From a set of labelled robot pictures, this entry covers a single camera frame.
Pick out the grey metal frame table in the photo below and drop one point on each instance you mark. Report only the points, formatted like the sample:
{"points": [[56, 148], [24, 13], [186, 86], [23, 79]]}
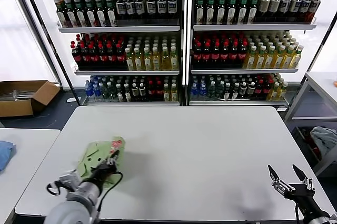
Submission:
{"points": [[322, 79]]}

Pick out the small dark bottle white label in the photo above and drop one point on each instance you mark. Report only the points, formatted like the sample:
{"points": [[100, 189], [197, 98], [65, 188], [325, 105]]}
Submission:
{"points": [[134, 91], [243, 88], [251, 88], [142, 91]]}

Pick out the red cloth item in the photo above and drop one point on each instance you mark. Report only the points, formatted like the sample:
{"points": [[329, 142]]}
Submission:
{"points": [[316, 152]]}

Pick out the blue label dark drink bottle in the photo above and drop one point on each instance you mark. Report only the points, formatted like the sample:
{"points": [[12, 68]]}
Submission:
{"points": [[120, 6], [305, 6], [161, 5], [171, 5], [150, 5], [295, 5], [285, 5], [130, 6], [139, 5]]}

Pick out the open cardboard box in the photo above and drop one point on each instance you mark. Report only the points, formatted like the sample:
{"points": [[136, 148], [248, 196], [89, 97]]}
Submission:
{"points": [[15, 108]]}

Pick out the blue folded cloth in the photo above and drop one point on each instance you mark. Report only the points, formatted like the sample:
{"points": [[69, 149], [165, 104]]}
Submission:
{"points": [[5, 153]]}

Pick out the small red label cola bottle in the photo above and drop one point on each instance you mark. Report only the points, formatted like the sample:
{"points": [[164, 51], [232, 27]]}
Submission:
{"points": [[259, 87], [158, 90], [267, 87], [151, 90]]}

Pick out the grey storage crate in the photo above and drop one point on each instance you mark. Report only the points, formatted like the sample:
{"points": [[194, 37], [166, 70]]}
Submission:
{"points": [[327, 166]]}

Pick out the black slanted pole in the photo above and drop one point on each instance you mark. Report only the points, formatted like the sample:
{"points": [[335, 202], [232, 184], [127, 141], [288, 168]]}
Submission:
{"points": [[42, 21], [324, 41]]}

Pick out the pale grey-blue crumpled cloth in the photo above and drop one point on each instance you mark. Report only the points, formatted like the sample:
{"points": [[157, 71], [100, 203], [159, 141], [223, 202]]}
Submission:
{"points": [[325, 137]]}

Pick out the white paper scrap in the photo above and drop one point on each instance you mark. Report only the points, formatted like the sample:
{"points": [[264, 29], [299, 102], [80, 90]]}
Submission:
{"points": [[71, 99]]}

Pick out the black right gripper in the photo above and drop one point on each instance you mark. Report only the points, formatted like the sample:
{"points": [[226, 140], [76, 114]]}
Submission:
{"points": [[304, 196]]}

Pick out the small white cap dark bottle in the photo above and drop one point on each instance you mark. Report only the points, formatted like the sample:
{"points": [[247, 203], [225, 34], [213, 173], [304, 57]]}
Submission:
{"points": [[127, 93], [235, 91], [227, 91], [119, 93]]}

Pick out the clear plastic packaging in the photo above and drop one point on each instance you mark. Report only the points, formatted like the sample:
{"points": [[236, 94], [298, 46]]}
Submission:
{"points": [[19, 94]]}

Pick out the green tinted water bottle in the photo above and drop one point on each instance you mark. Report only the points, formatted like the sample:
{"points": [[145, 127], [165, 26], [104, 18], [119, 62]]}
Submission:
{"points": [[104, 90], [211, 91], [220, 89], [112, 90]]}

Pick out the white metal shelf unit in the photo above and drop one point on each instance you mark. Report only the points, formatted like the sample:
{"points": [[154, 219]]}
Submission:
{"points": [[249, 27], [117, 28]]}

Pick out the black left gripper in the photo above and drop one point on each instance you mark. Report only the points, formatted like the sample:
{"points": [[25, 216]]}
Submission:
{"points": [[102, 173]]}

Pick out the blue plastic water bottle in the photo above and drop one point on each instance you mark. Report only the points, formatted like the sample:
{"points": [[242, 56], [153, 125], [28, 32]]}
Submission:
{"points": [[96, 90], [88, 90], [194, 89], [202, 89]]}

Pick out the red cap cola bottle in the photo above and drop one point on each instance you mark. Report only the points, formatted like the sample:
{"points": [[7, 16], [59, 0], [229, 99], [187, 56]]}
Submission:
{"points": [[77, 56], [242, 55], [197, 55], [120, 56], [85, 56], [233, 55], [111, 56], [102, 56], [225, 55], [206, 55], [215, 55], [94, 56]]}

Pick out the green t-shirt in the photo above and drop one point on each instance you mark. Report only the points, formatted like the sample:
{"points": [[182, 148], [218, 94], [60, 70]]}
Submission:
{"points": [[97, 153]]}

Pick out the green cap dark tea bottle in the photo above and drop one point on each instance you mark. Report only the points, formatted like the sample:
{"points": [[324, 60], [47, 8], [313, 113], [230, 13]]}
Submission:
{"points": [[221, 12], [200, 12], [110, 12], [242, 12], [90, 12], [71, 13], [80, 13], [62, 14], [100, 12], [252, 12], [210, 12], [232, 12]]}

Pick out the beige label dark drink bottle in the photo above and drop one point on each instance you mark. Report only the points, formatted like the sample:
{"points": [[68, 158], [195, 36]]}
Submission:
{"points": [[274, 4], [265, 4]]}

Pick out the yellow juice bottle white cap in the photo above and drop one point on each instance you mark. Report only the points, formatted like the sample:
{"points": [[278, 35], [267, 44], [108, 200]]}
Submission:
{"points": [[269, 60], [156, 61], [147, 61], [138, 61], [129, 61], [165, 60], [297, 59], [279, 60], [288, 60], [173, 60], [260, 60], [251, 60]]}

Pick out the white cap red drink bottle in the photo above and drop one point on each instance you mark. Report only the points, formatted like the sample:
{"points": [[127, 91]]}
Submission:
{"points": [[315, 7]]}

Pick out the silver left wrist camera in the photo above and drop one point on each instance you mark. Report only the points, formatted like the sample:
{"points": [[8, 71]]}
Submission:
{"points": [[69, 179]]}

